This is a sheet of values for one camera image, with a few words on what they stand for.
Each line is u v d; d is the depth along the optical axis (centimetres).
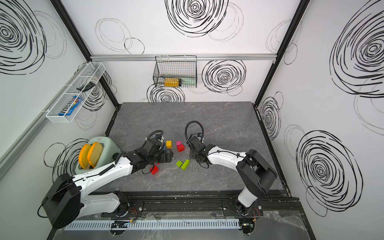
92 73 92
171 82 87
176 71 99
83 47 85
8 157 51
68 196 40
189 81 87
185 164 87
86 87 78
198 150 68
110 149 79
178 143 96
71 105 72
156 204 77
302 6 71
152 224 77
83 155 69
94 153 71
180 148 94
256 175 45
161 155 74
